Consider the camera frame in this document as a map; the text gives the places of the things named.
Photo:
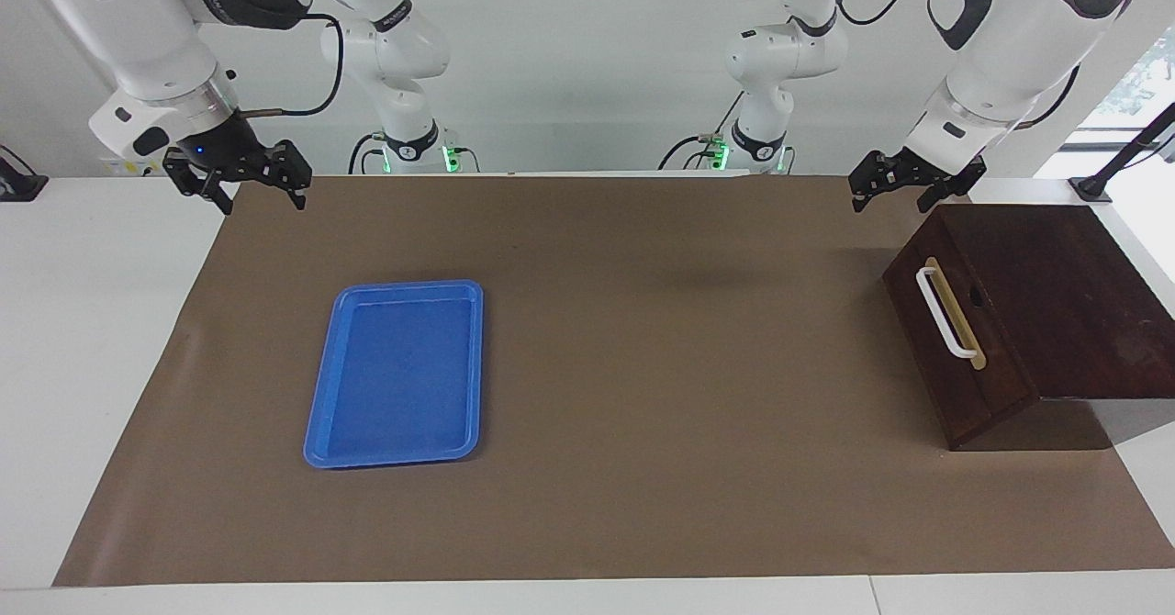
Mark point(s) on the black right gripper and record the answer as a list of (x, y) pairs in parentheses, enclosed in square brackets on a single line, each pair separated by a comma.
[(225, 149)]

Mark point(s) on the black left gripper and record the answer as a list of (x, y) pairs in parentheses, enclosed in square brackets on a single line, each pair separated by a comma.
[(918, 170)]

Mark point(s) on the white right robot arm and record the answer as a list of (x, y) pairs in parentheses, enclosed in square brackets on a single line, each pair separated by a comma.
[(138, 37)]

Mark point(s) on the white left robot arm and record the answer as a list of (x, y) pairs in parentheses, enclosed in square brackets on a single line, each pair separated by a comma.
[(1010, 55)]

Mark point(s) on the dark wooden drawer cabinet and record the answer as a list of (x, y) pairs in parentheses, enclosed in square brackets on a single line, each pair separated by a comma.
[(1083, 303)]

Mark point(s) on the black pole stand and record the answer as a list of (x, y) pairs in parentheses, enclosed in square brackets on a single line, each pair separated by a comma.
[(1124, 151)]

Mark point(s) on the blue plastic tray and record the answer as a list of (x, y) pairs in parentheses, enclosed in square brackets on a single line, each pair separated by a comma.
[(395, 385)]

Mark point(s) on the brown table mat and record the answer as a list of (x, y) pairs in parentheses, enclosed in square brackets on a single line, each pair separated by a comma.
[(643, 413)]

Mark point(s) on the white wall outlet box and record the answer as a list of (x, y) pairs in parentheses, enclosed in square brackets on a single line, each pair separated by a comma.
[(124, 167)]

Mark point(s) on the black table clamp bracket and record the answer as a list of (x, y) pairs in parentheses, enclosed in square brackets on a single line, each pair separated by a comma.
[(18, 184)]

